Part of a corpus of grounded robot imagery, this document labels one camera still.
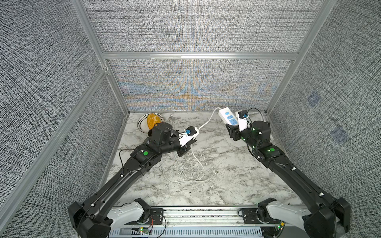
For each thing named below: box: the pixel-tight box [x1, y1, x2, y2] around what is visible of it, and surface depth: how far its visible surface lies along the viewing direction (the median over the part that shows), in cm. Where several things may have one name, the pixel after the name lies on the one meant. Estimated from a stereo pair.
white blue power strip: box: [218, 107, 239, 126], surface depth 78 cm
